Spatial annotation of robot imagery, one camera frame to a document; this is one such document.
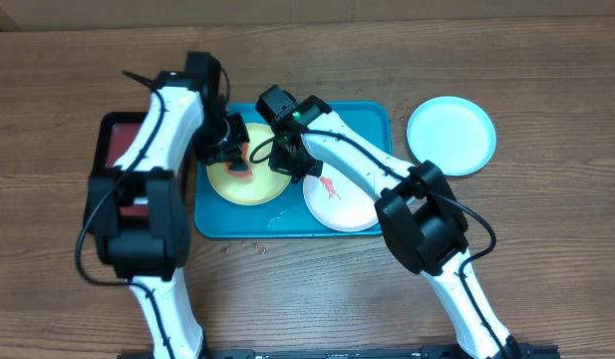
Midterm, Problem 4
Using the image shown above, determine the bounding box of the light blue plate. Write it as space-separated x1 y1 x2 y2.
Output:
407 96 497 177

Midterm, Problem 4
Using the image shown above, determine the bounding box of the white plate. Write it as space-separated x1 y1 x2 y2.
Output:
303 164 378 233

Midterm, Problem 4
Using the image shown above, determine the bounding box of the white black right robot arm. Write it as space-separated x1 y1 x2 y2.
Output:
256 88 522 358

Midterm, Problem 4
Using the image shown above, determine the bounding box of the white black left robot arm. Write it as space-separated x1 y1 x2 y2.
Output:
75 67 249 358

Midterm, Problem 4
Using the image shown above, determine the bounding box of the black tray with red water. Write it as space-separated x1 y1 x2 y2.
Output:
83 112 192 224

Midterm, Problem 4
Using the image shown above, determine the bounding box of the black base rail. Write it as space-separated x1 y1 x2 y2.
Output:
117 344 561 359

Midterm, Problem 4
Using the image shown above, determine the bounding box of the yellow plate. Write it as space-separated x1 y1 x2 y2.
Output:
206 123 290 205

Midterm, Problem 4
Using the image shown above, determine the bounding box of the teal plastic tray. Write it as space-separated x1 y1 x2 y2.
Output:
193 101 393 238

